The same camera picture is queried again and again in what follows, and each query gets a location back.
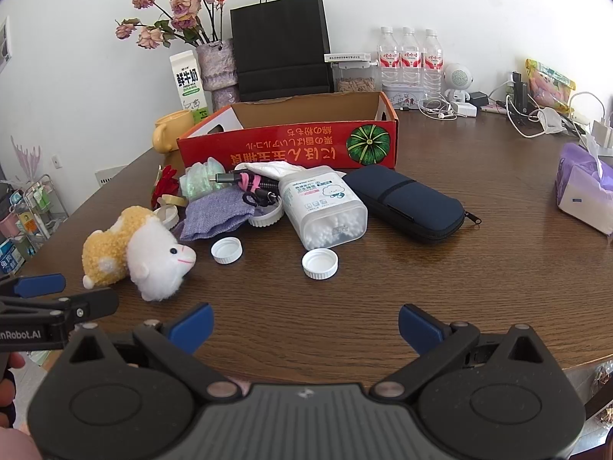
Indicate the yellow snack packet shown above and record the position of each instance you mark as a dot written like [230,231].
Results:
[548,87]

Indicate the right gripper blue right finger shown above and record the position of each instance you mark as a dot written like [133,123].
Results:
[441,348]

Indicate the purple knit drawstring pouch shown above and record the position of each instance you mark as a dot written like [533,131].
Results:
[219,212]

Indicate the clear jar of nuts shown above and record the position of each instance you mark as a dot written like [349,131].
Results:
[354,76]

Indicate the white bottle cap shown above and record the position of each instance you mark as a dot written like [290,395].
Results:
[227,250]
[320,263]

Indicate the purple textured vase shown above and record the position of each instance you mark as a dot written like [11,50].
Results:
[219,73]

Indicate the decorated tin box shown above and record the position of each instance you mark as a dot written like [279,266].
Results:
[403,96]

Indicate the white tissue pack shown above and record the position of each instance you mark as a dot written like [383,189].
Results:
[275,170]

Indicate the purple tissue pack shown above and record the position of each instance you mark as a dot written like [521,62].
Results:
[584,188]

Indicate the white face mask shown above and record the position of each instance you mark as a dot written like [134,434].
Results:
[550,120]

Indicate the green puff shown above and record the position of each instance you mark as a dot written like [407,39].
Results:
[199,179]

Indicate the red pumpkin cardboard box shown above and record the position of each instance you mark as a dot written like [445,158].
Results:
[342,131]

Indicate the black phone stand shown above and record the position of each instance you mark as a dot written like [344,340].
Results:
[520,94]

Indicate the black power adapter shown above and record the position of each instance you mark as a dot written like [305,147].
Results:
[478,99]

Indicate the white charger block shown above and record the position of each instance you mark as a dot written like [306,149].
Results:
[464,109]

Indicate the cotton swab plastic box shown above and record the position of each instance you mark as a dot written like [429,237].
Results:
[324,211]

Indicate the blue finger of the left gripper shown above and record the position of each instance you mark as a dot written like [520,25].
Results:
[87,307]
[37,286]

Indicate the water bottle red label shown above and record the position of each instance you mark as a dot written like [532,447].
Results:
[411,58]
[433,63]
[388,56]

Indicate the navy zip pouch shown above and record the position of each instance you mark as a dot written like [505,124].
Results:
[407,205]

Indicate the flat white box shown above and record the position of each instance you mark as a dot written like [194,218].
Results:
[347,57]

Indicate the person's left hand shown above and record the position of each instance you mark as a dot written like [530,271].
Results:
[15,445]

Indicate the yellow ceramic mug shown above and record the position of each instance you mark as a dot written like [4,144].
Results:
[169,129]

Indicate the dried pink rose bouquet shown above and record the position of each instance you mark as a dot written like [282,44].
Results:
[192,22]

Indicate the yellow white plush toy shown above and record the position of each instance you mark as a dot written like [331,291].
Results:
[139,247]

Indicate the white round robot toy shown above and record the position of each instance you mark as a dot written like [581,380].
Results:
[458,79]

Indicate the wire storage rack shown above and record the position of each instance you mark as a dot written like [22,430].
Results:
[30,216]

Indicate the white green milk carton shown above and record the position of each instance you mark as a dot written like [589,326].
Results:
[186,71]

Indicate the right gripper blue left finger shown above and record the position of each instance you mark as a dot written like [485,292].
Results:
[170,346]

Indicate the red fabric rose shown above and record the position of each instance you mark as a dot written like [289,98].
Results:
[166,183]

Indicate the white round lid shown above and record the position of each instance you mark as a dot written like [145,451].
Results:
[267,216]

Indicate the black paper bag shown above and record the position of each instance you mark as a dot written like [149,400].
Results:
[279,48]

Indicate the white wired earphones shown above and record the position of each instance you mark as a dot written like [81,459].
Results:
[437,109]

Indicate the braided cable pink tie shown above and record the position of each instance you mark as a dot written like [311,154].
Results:
[258,191]

